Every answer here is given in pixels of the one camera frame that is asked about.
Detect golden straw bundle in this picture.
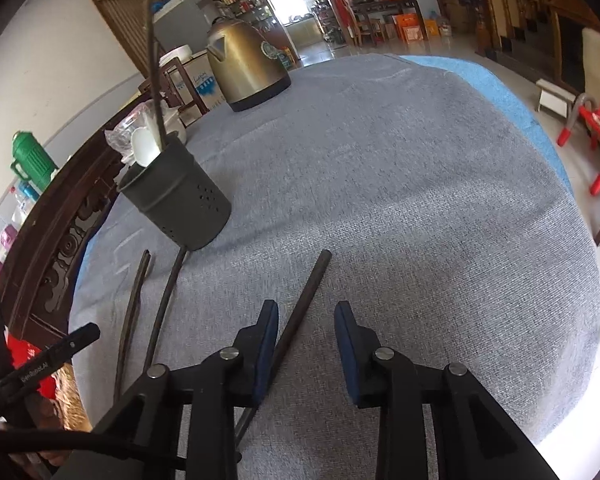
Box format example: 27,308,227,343
55,362,88,433

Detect bronze electric kettle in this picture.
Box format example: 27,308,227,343
205,16,292,113

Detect blue tablecloth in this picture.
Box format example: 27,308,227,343
70,55,576,306

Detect small pink box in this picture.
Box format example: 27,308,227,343
0,225,21,256

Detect kitchen shelf with jars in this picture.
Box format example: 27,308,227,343
215,0,281,26

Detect white rice cooker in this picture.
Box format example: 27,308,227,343
157,45,191,66

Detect white chest freezer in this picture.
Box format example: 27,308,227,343
180,50,226,111

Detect grey refrigerator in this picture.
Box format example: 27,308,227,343
152,0,221,51

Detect dark wooden side table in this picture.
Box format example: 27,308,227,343
350,0,426,46

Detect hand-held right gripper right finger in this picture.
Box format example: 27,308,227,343
334,301,558,480

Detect black cable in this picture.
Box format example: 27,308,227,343
0,427,186,471

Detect white step stool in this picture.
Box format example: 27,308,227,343
535,79,578,121

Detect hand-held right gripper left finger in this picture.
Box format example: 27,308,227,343
92,300,280,480

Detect green thermos jug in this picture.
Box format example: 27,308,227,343
10,131,60,193

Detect plastic bottle with blue label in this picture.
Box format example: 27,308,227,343
12,182,41,211

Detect carved wooden sideboard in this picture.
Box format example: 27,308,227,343
0,100,156,431

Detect dark metal utensil holder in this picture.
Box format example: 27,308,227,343
116,137,232,252

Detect grey tablecloth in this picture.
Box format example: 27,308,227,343
69,54,600,480

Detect red bag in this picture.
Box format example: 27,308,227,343
5,332,58,401

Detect brown wooden door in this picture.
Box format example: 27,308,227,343
87,0,166,78

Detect orange gift boxes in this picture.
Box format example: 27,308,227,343
395,12,438,43

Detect large white plastic spoon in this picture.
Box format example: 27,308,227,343
131,127,162,167

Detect wooden stair railing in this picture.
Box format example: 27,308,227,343
475,0,556,56

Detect person's left hand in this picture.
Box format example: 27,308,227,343
25,392,66,433

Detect dark wooden dining chair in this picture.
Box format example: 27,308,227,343
139,57,208,121

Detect clear plastic bag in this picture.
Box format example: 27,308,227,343
104,110,153,166

